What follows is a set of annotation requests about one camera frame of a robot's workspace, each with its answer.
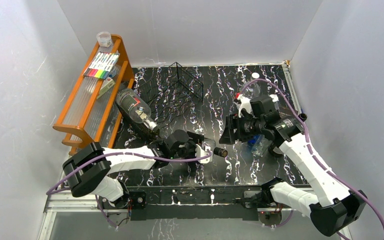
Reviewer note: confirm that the round clear bottle black label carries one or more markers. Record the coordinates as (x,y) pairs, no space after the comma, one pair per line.
(137,110)

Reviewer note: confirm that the pack of coloured markers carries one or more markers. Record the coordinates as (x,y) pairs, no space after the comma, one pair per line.
(101,65)

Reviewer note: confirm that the olive green wine bottle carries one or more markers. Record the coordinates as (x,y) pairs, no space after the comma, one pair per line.
(284,129)

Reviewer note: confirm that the small white box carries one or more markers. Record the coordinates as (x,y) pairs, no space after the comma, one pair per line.
(107,84)

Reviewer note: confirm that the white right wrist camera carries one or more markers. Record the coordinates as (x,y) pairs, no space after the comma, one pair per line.
(243,105)

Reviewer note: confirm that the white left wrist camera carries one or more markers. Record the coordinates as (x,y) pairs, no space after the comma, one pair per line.
(204,152)

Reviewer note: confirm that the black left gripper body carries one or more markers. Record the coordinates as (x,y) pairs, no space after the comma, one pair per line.
(188,151)

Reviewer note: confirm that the blue glass bottle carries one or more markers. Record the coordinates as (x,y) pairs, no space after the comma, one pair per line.
(254,140)

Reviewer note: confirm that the clear plastic cup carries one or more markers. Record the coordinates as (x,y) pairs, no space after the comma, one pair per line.
(104,39)

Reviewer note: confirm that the square clear bottle black cap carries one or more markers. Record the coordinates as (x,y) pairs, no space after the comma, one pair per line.
(216,149)

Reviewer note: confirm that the clear bottle white cap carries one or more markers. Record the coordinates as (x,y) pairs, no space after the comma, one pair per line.
(252,91)

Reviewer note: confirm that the orange wooden shelf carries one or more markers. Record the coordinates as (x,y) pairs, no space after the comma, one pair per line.
(88,117)

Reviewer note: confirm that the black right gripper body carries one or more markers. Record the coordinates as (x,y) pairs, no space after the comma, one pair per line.
(247,127)

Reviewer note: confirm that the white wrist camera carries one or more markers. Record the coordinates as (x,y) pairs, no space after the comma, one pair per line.
(204,152)
(243,105)

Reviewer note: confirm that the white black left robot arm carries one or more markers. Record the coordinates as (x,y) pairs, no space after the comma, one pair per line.
(88,171)

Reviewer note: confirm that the black wire wine rack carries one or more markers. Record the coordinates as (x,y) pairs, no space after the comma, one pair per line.
(170,91)

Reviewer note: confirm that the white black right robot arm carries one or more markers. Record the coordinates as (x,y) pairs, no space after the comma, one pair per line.
(331,205)

